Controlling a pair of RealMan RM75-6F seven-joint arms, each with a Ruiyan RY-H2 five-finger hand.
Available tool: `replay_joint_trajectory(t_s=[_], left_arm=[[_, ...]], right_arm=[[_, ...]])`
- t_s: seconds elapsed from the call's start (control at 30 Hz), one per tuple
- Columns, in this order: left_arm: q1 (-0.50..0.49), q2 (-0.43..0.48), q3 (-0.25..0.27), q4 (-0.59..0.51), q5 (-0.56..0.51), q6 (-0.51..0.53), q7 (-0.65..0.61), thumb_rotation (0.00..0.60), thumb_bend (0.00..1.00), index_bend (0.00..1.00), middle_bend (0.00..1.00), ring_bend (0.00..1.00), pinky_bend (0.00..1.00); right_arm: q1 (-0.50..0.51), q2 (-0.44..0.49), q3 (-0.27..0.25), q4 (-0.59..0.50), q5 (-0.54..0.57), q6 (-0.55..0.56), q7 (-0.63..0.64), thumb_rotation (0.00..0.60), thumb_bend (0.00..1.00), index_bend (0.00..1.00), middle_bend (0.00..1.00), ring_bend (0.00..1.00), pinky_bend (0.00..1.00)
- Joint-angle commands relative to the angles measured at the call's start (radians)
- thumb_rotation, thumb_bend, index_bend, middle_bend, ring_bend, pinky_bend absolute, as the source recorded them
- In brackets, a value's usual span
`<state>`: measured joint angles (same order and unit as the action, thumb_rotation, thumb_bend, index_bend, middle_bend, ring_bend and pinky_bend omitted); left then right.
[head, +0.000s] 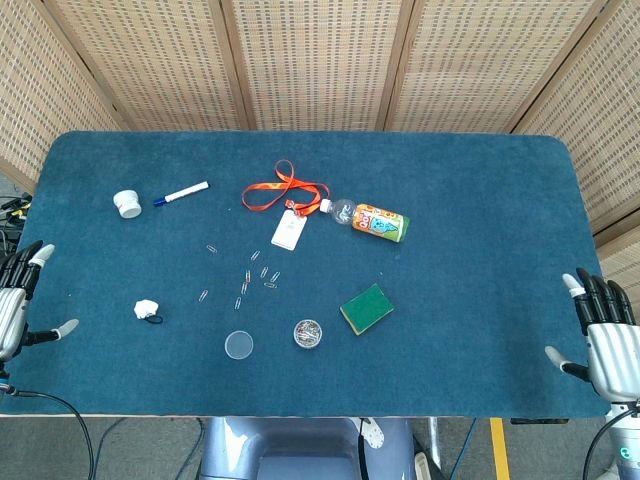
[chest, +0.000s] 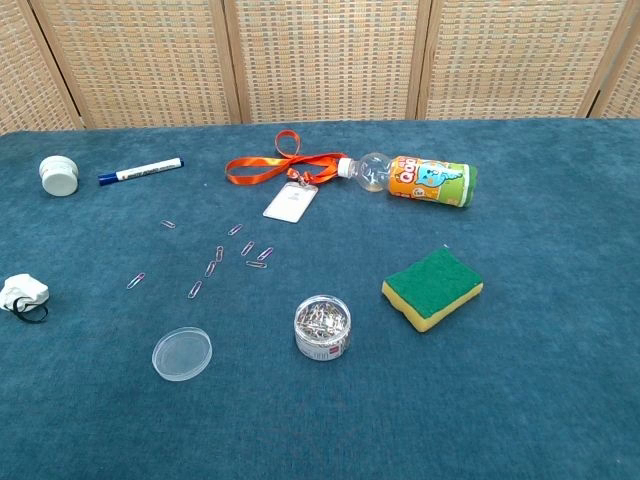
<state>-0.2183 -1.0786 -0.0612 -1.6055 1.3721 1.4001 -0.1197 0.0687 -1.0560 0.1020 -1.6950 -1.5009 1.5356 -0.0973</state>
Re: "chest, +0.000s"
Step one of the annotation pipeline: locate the clear container of paperclips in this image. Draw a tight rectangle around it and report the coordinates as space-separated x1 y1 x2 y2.
293 294 352 362

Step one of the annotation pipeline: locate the clear white badge holder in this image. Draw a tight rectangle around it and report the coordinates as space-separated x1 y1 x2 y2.
262 181 320 224

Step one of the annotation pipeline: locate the green and yellow sponge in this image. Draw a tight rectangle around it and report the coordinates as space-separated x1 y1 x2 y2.
381 247 485 335

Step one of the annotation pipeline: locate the empty orange-labelled plastic bottle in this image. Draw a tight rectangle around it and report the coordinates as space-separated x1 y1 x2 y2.
337 151 479 210

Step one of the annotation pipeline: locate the blue table cloth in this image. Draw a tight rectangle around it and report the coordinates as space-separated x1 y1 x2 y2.
0 116 640 480

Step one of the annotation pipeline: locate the clear round plastic lid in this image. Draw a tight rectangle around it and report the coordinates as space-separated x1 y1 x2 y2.
151 326 214 383

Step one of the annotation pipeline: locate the woven wooden folding screen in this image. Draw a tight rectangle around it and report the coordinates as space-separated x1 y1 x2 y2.
0 0 640 137

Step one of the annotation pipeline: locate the white marker with blue cap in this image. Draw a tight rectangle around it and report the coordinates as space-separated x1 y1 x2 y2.
97 157 185 187

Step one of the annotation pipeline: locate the white round plastic jar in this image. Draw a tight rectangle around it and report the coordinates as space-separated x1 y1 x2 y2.
38 155 81 197

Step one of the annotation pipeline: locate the crumpled white cloth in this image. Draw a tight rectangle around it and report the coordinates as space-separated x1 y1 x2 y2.
0 273 50 313

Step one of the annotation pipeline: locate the black elastic band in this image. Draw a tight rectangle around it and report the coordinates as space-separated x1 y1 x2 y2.
11 296 50 325

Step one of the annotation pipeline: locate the orange lanyard strap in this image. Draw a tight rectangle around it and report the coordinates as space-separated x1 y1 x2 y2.
224 129 348 186

